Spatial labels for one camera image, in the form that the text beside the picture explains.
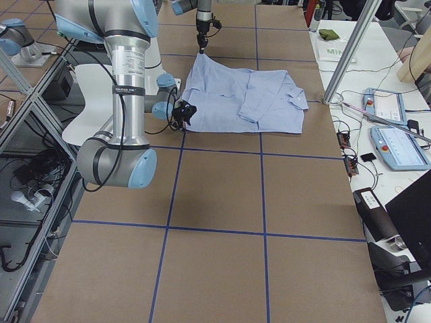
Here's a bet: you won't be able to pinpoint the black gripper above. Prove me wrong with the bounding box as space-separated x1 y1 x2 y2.
196 20 210 54
174 114 191 130

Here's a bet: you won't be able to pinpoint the light blue button shirt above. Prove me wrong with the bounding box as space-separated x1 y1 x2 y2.
182 54 308 134

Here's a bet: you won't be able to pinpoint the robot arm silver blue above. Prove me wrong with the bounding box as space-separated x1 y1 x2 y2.
55 1 158 188
172 0 213 54

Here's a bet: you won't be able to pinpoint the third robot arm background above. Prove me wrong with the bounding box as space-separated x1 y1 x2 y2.
1 18 46 67

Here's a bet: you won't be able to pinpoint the green fabric pouch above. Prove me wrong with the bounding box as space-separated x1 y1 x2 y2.
319 29 340 41

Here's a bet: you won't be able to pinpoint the clear bag green lettering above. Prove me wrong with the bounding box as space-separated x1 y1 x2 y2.
314 36 347 62

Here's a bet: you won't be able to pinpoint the orange circuit board far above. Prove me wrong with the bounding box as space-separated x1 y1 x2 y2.
337 131 351 149

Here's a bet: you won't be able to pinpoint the orange circuit board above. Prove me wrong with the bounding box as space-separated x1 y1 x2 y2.
337 131 351 149
343 155 359 178

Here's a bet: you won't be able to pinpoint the orange circuit board near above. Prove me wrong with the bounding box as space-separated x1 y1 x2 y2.
343 155 359 178

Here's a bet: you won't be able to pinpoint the long metal rod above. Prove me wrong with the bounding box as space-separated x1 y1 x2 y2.
340 101 431 143

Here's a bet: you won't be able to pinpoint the far blue teach pendant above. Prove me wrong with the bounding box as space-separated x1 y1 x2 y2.
363 87 407 126

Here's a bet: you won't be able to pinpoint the blue teach pendant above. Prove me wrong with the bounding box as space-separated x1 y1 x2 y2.
363 87 407 126
370 127 430 171

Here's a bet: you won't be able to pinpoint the near blue teach pendant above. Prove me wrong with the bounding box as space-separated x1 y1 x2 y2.
370 127 430 171

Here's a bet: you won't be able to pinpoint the black cylindrical device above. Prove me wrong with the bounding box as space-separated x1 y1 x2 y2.
353 188 407 252

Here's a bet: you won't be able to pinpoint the black laptop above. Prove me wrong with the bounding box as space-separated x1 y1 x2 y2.
385 172 430 268

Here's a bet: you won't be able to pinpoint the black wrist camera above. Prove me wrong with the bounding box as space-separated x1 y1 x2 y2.
210 19 222 30
172 100 197 123

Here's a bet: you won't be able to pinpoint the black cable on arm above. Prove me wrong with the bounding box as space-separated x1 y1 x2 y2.
80 87 181 192

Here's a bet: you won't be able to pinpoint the white camera mast pillar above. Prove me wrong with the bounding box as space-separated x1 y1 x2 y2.
145 37 164 75

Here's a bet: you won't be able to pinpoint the aluminium frame post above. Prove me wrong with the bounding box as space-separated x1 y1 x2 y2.
323 0 381 104

